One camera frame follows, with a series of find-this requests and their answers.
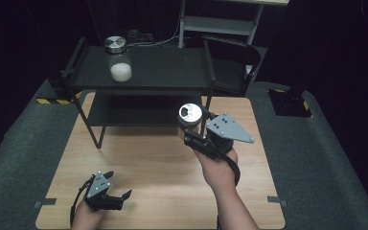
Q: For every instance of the black stand base striped tape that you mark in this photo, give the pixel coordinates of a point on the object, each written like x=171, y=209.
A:
x=289, y=103
x=57, y=92

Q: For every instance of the grey felt cloth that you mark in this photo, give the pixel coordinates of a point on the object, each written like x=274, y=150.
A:
x=316, y=166

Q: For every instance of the grey metal desk frame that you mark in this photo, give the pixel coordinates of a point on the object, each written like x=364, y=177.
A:
x=218, y=24

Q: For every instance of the person's left hand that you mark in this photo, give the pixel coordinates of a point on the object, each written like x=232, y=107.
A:
x=86, y=218

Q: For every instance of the person's right hand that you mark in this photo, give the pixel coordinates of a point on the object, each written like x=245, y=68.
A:
x=218, y=169

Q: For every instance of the black two-tier metal rack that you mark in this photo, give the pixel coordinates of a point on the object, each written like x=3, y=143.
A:
x=159, y=68

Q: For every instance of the glass jar with white powder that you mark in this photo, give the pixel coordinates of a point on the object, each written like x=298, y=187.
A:
x=119, y=60

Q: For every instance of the grey tape strip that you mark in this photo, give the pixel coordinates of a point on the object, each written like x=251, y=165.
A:
x=46, y=202
x=276, y=200

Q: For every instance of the black chair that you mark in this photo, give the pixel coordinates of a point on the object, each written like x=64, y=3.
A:
x=233, y=68

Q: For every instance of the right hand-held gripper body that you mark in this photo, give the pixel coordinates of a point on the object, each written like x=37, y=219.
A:
x=225, y=134

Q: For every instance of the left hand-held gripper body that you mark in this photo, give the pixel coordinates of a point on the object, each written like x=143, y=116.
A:
x=98, y=191

